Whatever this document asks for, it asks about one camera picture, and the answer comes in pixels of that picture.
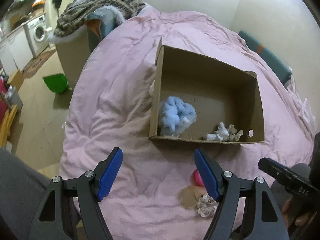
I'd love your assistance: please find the brown cardboard box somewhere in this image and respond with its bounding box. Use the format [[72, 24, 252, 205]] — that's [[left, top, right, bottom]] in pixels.
[[149, 44, 265, 144]]

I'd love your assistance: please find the patterned knit sweater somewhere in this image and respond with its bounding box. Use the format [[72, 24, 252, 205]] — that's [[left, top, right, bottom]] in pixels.
[[48, 0, 147, 44]]

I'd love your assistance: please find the grey fur-trimmed jacket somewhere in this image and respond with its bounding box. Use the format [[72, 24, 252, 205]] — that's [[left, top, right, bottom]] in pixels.
[[85, 5, 125, 42]]

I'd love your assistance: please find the grey lace scrunchie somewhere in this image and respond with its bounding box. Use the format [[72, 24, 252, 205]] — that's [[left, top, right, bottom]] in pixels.
[[196, 194, 218, 218]]

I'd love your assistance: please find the teal headboard cushion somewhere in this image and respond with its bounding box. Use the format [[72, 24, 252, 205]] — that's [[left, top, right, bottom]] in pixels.
[[239, 30, 292, 85]]

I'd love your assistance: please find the beige fabric scrunchie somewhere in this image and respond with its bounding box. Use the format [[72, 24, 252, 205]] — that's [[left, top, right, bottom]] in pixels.
[[227, 124, 244, 142]]

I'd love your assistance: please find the white washing machine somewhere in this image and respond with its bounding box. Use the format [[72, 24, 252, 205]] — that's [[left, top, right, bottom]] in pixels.
[[24, 14, 49, 59]]

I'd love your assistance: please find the light blue fluffy sock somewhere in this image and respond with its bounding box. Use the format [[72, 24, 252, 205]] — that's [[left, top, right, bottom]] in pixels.
[[158, 96, 197, 137]]

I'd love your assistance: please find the white kitchen cabinet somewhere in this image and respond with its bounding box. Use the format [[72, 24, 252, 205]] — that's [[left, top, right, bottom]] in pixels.
[[1, 27, 33, 75]]

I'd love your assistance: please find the white ankle sock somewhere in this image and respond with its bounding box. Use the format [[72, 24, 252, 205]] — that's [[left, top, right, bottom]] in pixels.
[[205, 122, 229, 141]]

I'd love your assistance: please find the brown cardboard tube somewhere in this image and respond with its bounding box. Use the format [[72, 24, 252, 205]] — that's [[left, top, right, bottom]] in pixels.
[[178, 186, 207, 210]]

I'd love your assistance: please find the pink plush toy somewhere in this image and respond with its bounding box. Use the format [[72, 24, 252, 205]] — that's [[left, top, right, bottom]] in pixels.
[[191, 169, 204, 187]]

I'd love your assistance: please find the grey trash bin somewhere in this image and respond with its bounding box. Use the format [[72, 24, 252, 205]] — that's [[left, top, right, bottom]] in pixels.
[[5, 86, 23, 112]]

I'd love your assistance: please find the pink bed duvet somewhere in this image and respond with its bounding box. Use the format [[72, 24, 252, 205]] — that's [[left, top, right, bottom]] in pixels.
[[60, 7, 314, 239]]

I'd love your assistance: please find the yellow wooden chair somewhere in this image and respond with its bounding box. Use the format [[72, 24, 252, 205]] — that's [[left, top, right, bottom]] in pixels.
[[0, 105, 18, 148]]

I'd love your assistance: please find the red suitcase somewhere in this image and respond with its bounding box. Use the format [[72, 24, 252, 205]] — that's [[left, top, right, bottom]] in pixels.
[[0, 78, 9, 126]]

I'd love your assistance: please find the right hand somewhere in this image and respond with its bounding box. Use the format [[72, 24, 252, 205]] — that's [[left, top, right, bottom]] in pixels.
[[281, 197, 313, 229]]

